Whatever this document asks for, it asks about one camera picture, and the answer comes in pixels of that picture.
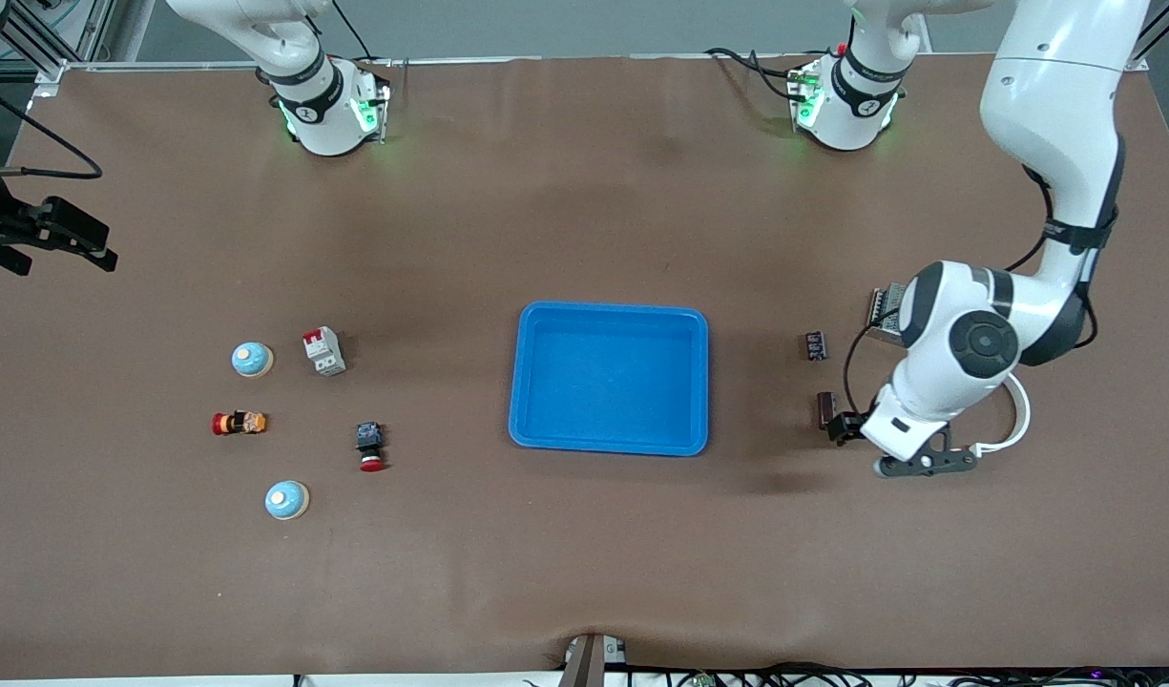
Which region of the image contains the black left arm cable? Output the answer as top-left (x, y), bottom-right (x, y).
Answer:
top-left (840, 162), bottom-right (1100, 426)

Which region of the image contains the red emergency stop button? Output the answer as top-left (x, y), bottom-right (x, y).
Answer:
top-left (355, 422), bottom-right (388, 473)

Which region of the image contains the blue plastic tray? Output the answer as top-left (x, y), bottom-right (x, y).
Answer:
top-left (508, 302), bottom-right (711, 457)

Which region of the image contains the brown table cover sheet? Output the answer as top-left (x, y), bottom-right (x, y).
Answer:
top-left (0, 52), bottom-right (1169, 680)

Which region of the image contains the metal mesh power supply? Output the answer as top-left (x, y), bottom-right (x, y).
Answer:
top-left (866, 282), bottom-right (914, 344)

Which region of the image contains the grey metal bracket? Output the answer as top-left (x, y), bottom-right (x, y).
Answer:
top-left (557, 632), bottom-right (629, 687)

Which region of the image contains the blue service bell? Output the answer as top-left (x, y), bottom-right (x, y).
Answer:
top-left (264, 480), bottom-right (310, 521)
top-left (231, 342), bottom-right (275, 379)

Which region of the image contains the white curved pipe clamp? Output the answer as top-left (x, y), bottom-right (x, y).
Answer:
top-left (968, 372), bottom-right (1032, 463)

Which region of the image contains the white red circuit breaker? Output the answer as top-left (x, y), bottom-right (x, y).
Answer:
top-left (303, 326), bottom-right (347, 376)

